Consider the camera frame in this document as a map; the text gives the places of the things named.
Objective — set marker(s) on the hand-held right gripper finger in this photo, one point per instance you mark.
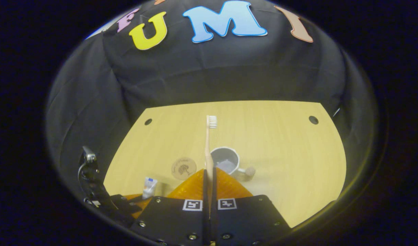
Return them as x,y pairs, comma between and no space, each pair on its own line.
213,218
205,218

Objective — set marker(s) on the round wooden coaster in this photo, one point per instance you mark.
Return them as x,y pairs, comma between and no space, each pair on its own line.
183,168

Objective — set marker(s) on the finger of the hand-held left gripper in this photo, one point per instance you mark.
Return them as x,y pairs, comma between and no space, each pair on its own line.
140,205

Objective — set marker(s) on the white cup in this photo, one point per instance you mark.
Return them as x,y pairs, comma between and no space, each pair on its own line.
226,160

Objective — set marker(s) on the white toothpaste tube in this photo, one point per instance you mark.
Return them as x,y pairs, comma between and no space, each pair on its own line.
149,187

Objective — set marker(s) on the black backdrop cloth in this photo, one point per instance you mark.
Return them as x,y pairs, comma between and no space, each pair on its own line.
212,68

